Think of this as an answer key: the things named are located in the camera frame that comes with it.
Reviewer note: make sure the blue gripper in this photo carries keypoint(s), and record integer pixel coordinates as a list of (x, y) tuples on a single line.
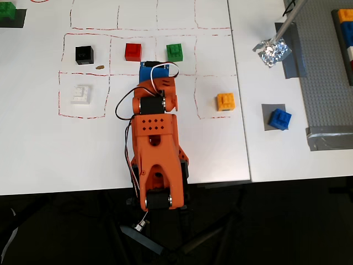
[(158, 75)]

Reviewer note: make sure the blue brick block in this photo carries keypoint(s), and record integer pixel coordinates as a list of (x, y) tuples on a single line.
[(280, 119)]

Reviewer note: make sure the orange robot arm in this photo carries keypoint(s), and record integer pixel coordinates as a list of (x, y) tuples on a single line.
[(154, 154)]

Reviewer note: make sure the red brick block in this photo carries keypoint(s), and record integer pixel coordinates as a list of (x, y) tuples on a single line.
[(133, 51)]

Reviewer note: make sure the green brick block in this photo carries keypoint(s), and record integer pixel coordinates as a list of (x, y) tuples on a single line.
[(175, 52)]

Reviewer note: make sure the black brick block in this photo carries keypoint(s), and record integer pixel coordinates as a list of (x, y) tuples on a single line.
[(84, 54)]

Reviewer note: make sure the white brick block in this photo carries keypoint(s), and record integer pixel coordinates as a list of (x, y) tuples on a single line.
[(81, 94)]

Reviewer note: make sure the yellow brick block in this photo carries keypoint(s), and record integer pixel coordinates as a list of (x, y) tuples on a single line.
[(225, 101)]

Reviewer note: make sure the grey square marker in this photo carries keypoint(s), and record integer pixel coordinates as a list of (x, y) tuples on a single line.
[(267, 113)]

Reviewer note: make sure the black square marker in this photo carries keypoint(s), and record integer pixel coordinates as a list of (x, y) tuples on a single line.
[(20, 19)]

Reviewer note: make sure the green block on black marker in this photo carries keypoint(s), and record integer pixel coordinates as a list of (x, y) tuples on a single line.
[(6, 10)]

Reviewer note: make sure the small brown crumb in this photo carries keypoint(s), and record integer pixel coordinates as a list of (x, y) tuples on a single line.
[(99, 66)]

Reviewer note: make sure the crumpled aluminium foil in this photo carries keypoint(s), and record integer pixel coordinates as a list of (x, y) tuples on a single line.
[(271, 52)]

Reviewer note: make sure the grey tape strip by pole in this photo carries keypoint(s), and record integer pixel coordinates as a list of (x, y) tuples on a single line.
[(293, 60)]

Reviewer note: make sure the metal pole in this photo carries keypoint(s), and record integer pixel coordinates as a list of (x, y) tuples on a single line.
[(288, 22)]

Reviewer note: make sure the black tripod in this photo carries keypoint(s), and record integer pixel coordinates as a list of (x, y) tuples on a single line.
[(149, 243)]

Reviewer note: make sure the grey studded baseplate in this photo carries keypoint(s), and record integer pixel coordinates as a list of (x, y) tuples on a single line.
[(320, 69)]

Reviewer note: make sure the grey tape strip baseplate end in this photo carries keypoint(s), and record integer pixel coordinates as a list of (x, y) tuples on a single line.
[(329, 138)]

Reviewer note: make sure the white brick stack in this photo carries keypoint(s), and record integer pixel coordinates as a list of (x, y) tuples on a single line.
[(350, 53)]

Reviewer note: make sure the blue brick stack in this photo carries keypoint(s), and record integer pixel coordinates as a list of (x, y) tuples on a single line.
[(348, 34)]

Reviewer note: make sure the yellow brick stack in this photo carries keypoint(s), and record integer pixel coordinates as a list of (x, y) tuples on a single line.
[(346, 16)]

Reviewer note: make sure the dark brick base plate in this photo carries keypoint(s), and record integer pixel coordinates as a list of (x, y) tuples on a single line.
[(337, 41)]

